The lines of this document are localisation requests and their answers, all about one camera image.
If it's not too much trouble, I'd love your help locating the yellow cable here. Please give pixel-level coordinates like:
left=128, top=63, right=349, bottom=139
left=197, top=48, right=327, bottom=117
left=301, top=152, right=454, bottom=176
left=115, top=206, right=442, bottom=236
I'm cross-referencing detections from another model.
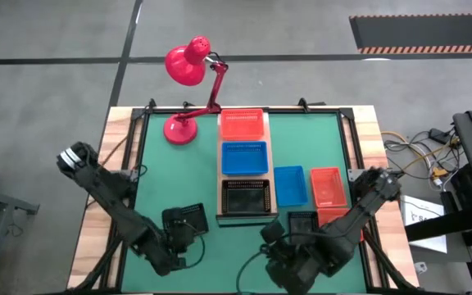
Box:
left=381, top=130, right=461, bottom=177

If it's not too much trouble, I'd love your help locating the black equipment stand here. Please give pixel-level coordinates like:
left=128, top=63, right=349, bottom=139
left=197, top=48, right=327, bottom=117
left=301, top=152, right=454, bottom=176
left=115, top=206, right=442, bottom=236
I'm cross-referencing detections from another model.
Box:
left=404, top=102, right=472, bottom=295

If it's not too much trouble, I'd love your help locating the wooden shelf with black frame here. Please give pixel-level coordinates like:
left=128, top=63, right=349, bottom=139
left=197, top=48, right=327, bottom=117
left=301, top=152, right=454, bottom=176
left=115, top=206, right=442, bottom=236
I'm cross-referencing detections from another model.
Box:
left=215, top=107, right=280, bottom=228

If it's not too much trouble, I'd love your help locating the black metal table frame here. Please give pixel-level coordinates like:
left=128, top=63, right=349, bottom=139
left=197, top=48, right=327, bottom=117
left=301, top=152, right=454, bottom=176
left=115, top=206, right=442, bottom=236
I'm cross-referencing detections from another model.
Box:
left=71, top=98, right=421, bottom=295

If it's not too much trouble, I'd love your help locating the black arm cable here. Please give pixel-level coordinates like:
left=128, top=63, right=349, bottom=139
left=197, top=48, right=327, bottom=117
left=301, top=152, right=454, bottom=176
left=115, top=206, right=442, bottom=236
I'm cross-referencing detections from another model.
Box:
left=234, top=248, right=270, bottom=294
left=95, top=134, right=131, bottom=168

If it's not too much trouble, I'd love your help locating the red plastic basket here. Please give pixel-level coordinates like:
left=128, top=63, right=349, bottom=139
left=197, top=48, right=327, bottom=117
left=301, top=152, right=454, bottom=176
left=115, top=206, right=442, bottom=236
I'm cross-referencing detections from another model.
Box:
left=219, top=107, right=266, bottom=142
left=316, top=207, right=365, bottom=243
left=310, top=166, right=349, bottom=209

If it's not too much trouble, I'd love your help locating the blue plastic basket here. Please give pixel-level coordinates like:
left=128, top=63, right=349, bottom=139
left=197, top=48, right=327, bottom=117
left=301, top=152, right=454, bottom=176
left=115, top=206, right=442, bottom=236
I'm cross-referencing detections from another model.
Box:
left=273, top=165, right=310, bottom=208
left=220, top=141, right=270, bottom=177

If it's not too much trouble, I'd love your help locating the black plastic basket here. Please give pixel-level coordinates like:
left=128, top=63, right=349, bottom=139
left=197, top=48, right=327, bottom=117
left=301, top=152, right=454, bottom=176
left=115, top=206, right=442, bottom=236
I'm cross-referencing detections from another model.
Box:
left=287, top=210, right=320, bottom=243
left=220, top=179, right=272, bottom=216
left=179, top=202, right=211, bottom=235

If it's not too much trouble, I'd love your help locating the black hazard striped floor mat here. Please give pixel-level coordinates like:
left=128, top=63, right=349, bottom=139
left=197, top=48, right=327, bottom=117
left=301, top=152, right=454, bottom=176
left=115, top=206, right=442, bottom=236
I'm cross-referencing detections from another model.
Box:
left=349, top=13, right=472, bottom=56

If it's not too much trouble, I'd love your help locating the white cardboard box with print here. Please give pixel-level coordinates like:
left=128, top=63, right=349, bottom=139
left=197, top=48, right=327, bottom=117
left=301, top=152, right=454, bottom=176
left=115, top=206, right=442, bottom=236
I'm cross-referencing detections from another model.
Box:
left=399, top=194, right=449, bottom=254

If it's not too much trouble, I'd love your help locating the black power adapter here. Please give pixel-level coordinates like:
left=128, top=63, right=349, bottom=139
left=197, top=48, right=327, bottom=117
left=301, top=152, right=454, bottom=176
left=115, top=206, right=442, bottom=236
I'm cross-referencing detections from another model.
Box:
left=429, top=128, right=451, bottom=145

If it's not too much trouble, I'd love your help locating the red desk lamp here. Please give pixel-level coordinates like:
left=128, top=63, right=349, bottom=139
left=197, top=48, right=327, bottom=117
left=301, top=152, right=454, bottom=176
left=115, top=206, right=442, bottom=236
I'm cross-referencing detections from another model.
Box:
left=162, top=35, right=229, bottom=147

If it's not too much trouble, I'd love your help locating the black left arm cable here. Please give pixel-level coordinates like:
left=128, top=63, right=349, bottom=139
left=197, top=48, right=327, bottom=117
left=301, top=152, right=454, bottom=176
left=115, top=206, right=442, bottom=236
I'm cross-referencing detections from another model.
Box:
left=95, top=134, right=131, bottom=168

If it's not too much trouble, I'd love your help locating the grey metal cart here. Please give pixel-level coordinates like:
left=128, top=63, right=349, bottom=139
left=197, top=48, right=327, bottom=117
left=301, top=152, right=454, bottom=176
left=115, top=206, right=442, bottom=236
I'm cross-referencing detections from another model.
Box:
left=0, top=183, right=40, bottom=295

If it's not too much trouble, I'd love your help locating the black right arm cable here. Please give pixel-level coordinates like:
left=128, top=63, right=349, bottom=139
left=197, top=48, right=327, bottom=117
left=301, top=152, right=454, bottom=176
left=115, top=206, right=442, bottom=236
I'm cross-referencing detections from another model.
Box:
left=234, top=248, right=270, bottom=294

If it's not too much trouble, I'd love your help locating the green table mat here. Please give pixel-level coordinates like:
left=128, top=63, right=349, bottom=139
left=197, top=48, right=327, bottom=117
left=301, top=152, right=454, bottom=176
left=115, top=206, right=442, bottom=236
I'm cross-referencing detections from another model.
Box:
left=120, top=112, right=368, bottom=294

